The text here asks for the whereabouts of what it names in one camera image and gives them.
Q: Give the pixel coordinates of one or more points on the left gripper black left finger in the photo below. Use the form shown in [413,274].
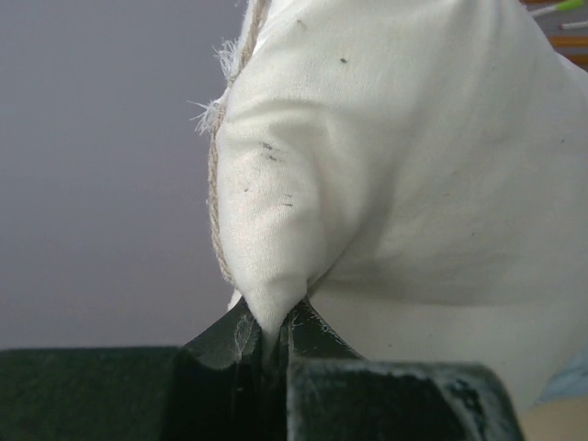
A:
[203,390]

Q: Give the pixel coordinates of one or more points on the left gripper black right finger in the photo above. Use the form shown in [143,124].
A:
[332,393]

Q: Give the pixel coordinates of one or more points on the white pillow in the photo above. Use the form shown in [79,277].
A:
[417,170]

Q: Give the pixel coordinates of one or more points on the light blue pillowcase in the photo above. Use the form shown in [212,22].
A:
[570,382]

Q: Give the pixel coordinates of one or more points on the orange wooden tiered rack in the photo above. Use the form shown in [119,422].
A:
[572,44]

